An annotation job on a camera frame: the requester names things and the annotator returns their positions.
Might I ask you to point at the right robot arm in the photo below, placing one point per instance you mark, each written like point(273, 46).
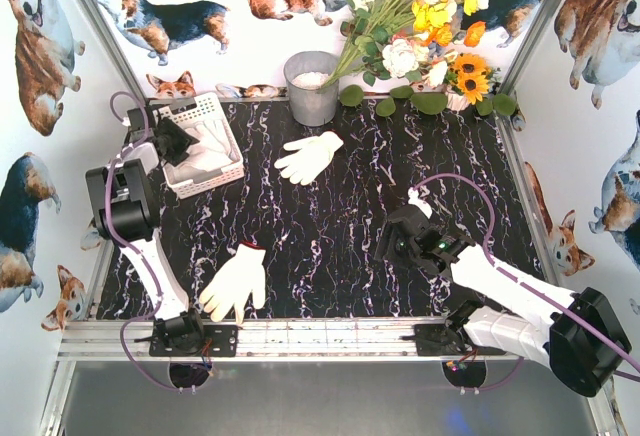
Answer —
point(577, 336)

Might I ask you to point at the white plastic storage basket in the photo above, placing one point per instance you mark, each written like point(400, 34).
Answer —
point(187, 112)

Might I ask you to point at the orange dotted glove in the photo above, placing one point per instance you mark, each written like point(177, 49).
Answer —
point(213, 150)

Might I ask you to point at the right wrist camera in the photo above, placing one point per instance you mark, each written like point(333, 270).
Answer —
point(415, 200)

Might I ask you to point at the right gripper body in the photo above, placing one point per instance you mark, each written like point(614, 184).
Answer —
point(393, 235)

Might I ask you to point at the grey metal bucket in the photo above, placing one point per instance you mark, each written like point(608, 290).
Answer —
point(312, 93)

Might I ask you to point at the artificial flower bouquet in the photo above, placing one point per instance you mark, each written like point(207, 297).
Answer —
point(407, 39)

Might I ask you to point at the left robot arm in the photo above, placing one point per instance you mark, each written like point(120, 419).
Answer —
point(126, 212)

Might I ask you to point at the cream knit glove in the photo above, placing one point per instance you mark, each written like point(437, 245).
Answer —
point(308, 157)

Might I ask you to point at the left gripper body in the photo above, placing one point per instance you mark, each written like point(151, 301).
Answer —
point(170, 135)

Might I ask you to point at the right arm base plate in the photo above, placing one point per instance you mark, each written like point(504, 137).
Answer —
point(445, 339)

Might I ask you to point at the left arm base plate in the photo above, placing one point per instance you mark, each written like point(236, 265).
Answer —
point(184, 338)

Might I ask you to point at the small sunflower pot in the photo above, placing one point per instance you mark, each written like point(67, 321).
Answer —
point(469, 80)

